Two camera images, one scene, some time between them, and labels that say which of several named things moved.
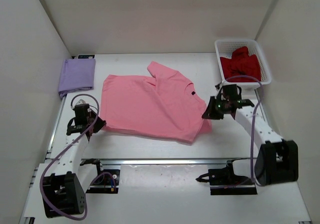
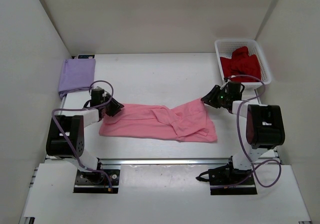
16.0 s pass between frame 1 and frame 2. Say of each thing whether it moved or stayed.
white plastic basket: stayed
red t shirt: stayed
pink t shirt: moved
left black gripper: moved
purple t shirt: stayed
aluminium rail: stayed
